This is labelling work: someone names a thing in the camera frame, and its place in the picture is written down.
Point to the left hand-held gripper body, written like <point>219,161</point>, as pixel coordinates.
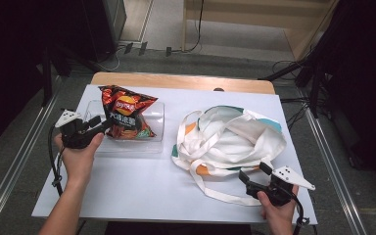
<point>75,137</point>

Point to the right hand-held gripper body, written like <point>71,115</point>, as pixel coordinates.
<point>282,189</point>

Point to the red and black chip bag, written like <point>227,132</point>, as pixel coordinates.
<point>127,117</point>

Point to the white tote bag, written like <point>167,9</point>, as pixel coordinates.
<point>235,143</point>

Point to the clear plastic tray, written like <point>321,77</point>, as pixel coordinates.
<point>156,124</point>

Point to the person's left hand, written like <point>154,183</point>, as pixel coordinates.
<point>76,163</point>

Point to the person's right hand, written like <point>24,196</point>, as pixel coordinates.
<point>279,217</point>

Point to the wooden table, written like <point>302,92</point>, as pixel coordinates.
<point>150,79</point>

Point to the white table cover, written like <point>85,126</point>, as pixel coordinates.
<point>143,186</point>

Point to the person's dark lap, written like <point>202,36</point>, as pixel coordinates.
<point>176,229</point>

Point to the black cabinet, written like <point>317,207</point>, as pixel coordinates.
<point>101,26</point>

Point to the black curtain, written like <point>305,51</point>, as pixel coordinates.
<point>368,81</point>
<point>9,49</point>

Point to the metal floor rail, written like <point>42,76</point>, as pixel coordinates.
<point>16,163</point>
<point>326,153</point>

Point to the light wooden frame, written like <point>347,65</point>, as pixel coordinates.
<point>241,16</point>

